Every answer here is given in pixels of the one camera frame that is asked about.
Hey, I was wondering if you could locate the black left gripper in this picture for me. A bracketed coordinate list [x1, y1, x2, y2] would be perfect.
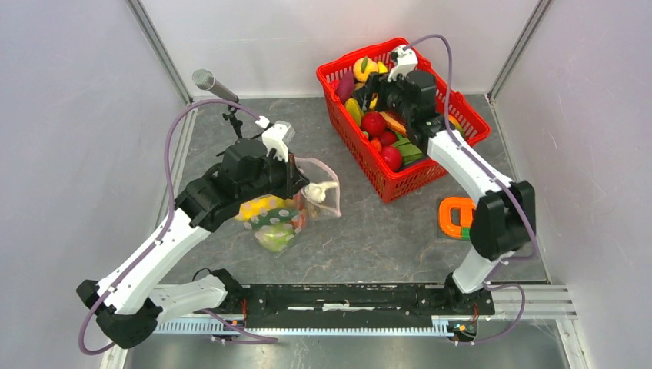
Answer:
[238, 147, 311, 203]

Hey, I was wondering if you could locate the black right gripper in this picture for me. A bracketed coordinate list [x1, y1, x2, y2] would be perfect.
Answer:
[352, 68, 414, 122]

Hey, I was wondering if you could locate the purple sweet potato toy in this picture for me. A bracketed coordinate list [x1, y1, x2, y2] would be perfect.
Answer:
[335, 70, 355, 103]

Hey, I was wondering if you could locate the white mushroom toy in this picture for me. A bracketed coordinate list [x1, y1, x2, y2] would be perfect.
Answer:
[303, 181, 339, 204]

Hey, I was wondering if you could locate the red apple toy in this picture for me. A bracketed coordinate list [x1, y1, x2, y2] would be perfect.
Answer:
[360, 111, 387, 138]

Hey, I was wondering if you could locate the green cucumber toy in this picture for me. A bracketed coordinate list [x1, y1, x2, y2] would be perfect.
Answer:
[244, 208, 299, 230]

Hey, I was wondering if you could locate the clear pink zip top bag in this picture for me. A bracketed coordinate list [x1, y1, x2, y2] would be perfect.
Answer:
[249, 158, 341, 246]

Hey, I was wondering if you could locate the yellow banana bunch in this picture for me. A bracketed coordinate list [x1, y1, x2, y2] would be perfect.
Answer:
[235, 195, 294, 221]

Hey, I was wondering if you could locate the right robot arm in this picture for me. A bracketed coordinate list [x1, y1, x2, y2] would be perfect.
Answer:
[361, 70, 537, 314]

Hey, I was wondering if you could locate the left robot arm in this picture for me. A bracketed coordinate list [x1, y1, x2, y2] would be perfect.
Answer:
[77, 139, 310, 349]

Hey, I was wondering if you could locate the yellow green starfruit toy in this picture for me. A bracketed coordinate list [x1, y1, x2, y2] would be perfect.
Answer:
[344, 98, 364, 127]

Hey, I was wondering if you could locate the papaya slice toy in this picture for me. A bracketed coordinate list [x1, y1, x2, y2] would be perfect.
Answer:
[380, 111, 407, 137]

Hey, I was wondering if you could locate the red pepper toy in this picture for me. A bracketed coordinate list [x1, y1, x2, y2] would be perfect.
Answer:
[377, 130, 398, 147]

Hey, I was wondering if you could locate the red tomato toy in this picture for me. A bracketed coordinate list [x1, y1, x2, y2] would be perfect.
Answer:
[380, 145, 403, 172]

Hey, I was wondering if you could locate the red plastic basket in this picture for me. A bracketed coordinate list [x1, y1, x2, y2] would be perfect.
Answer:
[316, 38, 491, 203]

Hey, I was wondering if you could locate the green leaf vegetable toy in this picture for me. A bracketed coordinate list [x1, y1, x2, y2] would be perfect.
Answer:
[391, 138, 424, 165]

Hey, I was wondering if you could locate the black microphone tripod stand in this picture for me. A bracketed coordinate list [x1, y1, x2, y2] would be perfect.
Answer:
[222, 105, 243, 144]

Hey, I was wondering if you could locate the grey microphone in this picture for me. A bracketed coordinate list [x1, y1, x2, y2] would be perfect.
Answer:
[191, 69, 239, 103]

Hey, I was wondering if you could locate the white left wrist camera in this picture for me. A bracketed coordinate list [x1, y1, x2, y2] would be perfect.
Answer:
[255, 115, 295, 162]

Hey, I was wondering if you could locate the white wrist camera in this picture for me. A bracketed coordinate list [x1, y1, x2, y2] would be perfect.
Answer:
[255, 115, 295, 162]
[387, 45, 418, 82]

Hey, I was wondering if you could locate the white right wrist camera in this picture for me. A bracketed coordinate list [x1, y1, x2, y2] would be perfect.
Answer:
[387, 45, 418, 82]

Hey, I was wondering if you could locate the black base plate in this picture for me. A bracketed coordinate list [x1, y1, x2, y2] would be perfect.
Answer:
[215, 283, 495, 329]

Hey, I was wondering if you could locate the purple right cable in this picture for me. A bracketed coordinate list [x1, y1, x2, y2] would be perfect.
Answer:
[402, 33, 540, 346]

